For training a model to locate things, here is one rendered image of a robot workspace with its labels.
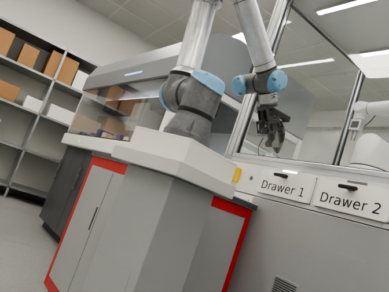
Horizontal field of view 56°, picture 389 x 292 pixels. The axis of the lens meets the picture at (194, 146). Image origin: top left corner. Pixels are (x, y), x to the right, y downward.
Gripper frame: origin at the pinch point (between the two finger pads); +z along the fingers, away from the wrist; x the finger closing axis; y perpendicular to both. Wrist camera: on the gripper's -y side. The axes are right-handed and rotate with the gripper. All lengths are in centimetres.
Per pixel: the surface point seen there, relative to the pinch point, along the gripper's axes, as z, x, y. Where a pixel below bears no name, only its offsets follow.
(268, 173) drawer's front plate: 12.5, -10.1, -2.1
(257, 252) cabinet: 41.4, -3.7, 16.3
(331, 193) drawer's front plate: 15.0, 24.0, -0.3
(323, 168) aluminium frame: 8.2, 16.3, -7.1
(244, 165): 12.0, -28.8, -4.7
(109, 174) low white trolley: -1, -44, 58
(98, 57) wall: -79, -427, -97
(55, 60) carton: -80, -387, -25
